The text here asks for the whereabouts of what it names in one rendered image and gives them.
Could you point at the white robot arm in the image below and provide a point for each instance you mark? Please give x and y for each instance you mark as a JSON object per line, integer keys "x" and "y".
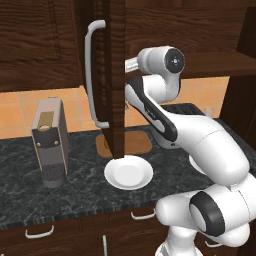
{"x": 213, "y": 146}

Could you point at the brown wooden cutting board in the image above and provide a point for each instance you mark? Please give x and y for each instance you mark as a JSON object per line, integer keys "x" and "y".
{"x": 136, "y": 143}

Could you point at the dark wood open cabinet door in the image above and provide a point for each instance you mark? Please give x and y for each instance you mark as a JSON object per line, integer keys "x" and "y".
{"x": 113, "y": 83}

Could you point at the dark wood cabinet shelf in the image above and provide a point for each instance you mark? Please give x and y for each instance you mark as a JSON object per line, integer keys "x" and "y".
{"x": 206, "y": 30}

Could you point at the dark wood closed cabinet door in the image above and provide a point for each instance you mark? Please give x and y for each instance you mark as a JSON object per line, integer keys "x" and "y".
{"x": 33, "y": 43}

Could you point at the white round plate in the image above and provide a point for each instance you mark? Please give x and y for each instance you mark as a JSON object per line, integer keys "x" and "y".
{"x": 195, "y": 165}
{"x": 128, "y": 173}

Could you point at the black ribbed appliance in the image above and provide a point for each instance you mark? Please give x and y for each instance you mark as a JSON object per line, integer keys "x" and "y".
{"x": 181, "y": 109}

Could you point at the grey coffee machine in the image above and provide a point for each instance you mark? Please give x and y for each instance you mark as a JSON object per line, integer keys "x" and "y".
{"x": 50, "y": 143}

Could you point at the small white cup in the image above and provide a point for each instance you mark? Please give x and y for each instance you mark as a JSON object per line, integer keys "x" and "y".
{"x": 209, "y": 111}

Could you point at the dark wood drawer front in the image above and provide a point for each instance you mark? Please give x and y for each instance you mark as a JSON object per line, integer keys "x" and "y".
{"x": 133, "y": 230}
{"x": 66, "y": 238}

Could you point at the dark wood tall side panel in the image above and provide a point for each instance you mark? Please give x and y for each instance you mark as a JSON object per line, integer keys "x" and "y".
{"x": 241, "y": 100}

